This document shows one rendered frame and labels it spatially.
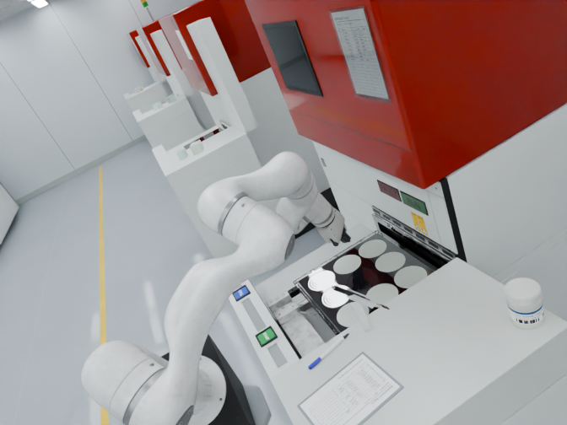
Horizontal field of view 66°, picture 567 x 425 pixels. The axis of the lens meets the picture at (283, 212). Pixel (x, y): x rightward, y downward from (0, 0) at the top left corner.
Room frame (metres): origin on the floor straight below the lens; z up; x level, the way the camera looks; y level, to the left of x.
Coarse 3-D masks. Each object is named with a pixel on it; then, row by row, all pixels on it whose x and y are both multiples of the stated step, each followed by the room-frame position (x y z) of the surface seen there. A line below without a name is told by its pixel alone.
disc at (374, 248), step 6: (372, 240) 1.30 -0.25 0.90; (378, 240) 1.28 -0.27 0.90; (360, 246) 1.29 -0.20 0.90; (366, 246) 1.28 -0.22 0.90; (372, 246) 1.26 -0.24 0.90; (378, 246) 1.25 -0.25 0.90; (384, 246) 1.24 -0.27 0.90; (360, 252) 1.26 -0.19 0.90; (366, 252) 1.25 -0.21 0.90; (372, 252) 1.23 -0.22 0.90; (378, 252) 1.22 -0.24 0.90
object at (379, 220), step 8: (376, 216) 1.37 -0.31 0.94; (376, 224) 1.39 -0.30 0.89; (384, 224) 1.32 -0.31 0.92; (392, 224) 1.27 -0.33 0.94; (384, 232) 1.35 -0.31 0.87; (400, 232) 1.22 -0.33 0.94; (392, 240) 1.30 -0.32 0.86; (400, 240) 1.26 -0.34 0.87; (408, 240) 1.18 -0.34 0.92; (416, 240) 1.14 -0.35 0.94; (408, 248) 1.21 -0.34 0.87; (424, 248) 1.10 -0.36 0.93; (432, 248) 1.07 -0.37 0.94; (416, 256) 1.16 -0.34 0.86; (424, 256) 1.13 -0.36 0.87; (440, 256) 1.02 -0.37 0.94; (424, 264) 1.13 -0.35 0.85; (432, 264) 1.08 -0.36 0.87
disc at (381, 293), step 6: (372, 288) 1.06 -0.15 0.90; (378, 288) 1.05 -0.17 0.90; (384, 288) 1.04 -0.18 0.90; (390, 288) 1.03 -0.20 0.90; (396, 288) 1.02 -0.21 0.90; (366, 294) 1.05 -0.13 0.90; (372, 294) 1.04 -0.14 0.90; (378, 294) 1.03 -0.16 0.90; (384, 294) 1.02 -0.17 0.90; (390, 294) 1.01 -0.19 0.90; (396, 294) 1.00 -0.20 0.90; (372, 300) 1.02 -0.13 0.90; (378, 300) 1.01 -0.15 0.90; (384, 300) 1.00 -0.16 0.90; (378, 306) 0.98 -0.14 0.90
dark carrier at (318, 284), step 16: (368, 240) 1.31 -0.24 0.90; (384, 240) 1.27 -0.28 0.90; (320, 272) 1.26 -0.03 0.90; (336, 272) 1.22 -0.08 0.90; (352, 272) 1.18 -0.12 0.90; (368, 272) 1.14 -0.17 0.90; (384, 272) 1.11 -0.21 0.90; (432, 272) 1.02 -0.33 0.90; (304, 288) 1.21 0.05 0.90; (320, 288) 1.17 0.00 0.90; (352, 288) 1.10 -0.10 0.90; (368, 288) 1.07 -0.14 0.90; (400, 288) 1.01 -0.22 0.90; (320, 304) 1.10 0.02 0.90; (336, 304) 1.07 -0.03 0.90; (336, 320) 1.00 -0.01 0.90
